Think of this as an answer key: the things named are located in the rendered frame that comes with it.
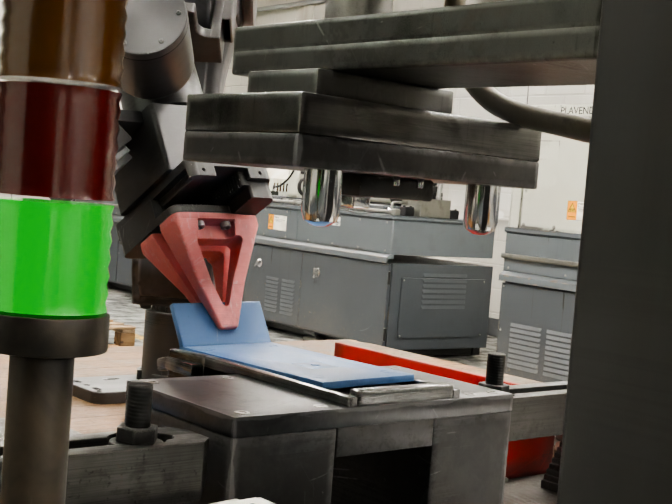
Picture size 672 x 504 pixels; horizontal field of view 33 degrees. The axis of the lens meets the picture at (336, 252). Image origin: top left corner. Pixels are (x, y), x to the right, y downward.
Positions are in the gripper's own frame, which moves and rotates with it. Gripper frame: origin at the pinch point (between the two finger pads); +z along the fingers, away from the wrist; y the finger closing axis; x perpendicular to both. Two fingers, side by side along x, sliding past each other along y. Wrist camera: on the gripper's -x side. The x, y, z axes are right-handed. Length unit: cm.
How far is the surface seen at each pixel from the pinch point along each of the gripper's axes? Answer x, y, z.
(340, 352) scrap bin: 23.9, -15.7, -2.5
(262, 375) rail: -4.6, 8.0, 6.7
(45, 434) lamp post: -27.3, 25.2, 13.5
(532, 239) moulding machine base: 472, -312, -163
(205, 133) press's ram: -9.1, 14.5, -4.8
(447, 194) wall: 691, -536, -320
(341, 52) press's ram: -5.6, 22.3, -5.3
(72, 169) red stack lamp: -27.2, 30.1, 6.9
